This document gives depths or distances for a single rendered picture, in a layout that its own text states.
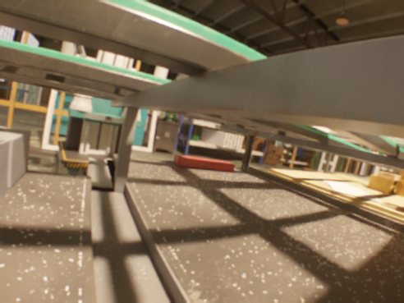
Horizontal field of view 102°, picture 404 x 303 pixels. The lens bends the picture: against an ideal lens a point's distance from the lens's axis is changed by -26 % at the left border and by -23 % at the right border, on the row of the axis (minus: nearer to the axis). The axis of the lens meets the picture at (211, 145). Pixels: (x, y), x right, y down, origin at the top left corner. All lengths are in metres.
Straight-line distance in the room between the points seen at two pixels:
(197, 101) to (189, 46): 0.05
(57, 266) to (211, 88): 0.26
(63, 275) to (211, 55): 0.27
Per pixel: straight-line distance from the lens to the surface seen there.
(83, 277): 0.28
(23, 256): 0.32
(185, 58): 0.17
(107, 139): 2.20
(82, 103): 1.87
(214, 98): 0.16
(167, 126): 4.90
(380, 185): 1.49
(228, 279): 0.31
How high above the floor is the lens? 0.78
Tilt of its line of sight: 4 degrees down
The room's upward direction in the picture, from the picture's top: 12 degrees clockwise
